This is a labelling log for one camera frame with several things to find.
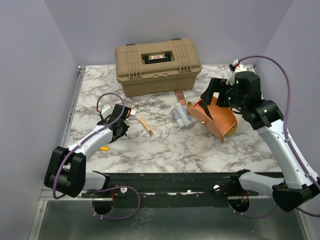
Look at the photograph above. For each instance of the black fan makeup brush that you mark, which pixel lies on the black fan makeup brush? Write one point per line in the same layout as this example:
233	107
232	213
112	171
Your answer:
205	108

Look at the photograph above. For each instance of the tan plastic toolbox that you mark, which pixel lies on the tan plastic toolbox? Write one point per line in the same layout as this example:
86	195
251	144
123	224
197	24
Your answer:
157	67

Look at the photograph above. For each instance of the pink blush palette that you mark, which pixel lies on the pink blush palette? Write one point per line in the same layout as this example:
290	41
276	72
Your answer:
180	97

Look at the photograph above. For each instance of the beige concealer tube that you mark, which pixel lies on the beige concealer tube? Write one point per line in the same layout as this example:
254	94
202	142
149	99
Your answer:
146	126

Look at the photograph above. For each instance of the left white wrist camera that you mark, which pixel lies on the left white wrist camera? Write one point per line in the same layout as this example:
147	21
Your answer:
105	110

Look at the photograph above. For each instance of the lavender small bottle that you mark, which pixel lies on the lavender small bottle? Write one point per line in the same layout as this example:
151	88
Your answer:
177	118

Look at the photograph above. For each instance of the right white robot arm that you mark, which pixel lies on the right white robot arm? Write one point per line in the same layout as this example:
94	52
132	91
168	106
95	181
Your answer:
299	183

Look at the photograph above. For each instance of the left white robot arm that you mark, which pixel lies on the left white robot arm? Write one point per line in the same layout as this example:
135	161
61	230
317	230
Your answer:
66	172

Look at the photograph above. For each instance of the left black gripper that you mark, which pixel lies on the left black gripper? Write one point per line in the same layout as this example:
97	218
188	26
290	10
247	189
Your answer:
125	125

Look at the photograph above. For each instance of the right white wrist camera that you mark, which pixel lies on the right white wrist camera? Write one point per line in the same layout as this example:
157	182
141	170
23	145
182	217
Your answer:
235	67

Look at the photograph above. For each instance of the orange white cream tube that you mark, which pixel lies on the orange white cream tube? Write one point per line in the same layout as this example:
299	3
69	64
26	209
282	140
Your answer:
132	112

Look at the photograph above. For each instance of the white round makeup organizer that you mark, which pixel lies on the white round makeup organizer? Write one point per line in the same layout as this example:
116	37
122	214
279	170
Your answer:
224	123

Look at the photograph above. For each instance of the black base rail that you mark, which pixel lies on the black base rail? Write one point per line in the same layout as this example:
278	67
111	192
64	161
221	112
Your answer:
170	190

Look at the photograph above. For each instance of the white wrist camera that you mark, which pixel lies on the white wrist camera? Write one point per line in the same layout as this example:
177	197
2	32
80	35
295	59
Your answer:
105	110
235	67

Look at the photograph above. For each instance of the gold black lipstick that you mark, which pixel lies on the gold black lipstick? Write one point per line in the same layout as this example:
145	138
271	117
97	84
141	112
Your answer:
189	104

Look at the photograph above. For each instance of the white spray bottle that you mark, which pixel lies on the white spray bottle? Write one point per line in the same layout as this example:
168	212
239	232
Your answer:
183	115

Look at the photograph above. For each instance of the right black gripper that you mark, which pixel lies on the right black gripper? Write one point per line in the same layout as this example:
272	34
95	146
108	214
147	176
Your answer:
218	85

